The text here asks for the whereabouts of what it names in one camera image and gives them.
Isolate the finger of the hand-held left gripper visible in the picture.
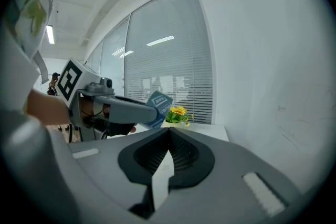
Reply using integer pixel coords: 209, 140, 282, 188
93, 95, 160, 124

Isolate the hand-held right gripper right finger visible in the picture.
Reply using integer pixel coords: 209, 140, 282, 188
154, 127, 302, 224

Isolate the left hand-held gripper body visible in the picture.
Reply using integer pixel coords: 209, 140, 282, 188
56, 58, 117, 142

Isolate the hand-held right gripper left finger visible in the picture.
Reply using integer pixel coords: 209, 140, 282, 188
67, 127, 171, 224

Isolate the grey tape roll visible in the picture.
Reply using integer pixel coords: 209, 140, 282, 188
145, 90, 174, 130

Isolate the person's left forearm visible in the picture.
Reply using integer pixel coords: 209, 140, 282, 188
25, 87, 72, 127

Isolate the person's left hand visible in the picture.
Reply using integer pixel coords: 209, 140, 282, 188
80, 99, 138, 137

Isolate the sunflower bouquet in white pot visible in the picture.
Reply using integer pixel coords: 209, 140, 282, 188
165, 105, 194, 128

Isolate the white table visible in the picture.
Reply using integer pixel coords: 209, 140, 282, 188
135, 123, 230, 143

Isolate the window with slatted blinds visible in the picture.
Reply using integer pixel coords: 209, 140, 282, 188
86, 0, 214, 125

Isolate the person's flower print shirt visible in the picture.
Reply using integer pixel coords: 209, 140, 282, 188
0, 0, 55, 115

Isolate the small grey gripper camera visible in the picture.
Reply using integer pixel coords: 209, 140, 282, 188
101, 77, 114, 89

